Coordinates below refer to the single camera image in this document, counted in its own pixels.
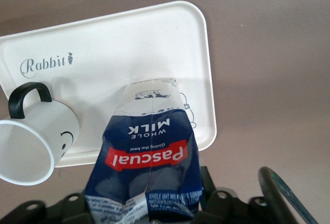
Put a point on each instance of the cream rabbit print tray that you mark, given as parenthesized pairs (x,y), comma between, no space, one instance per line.
(116,46)

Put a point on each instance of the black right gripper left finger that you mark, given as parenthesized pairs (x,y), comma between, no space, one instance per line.
(51,211)

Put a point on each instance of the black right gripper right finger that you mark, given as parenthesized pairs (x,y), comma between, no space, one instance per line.
(224,206)

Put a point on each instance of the blue Pascual milk carton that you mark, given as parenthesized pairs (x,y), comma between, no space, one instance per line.
(149,152)

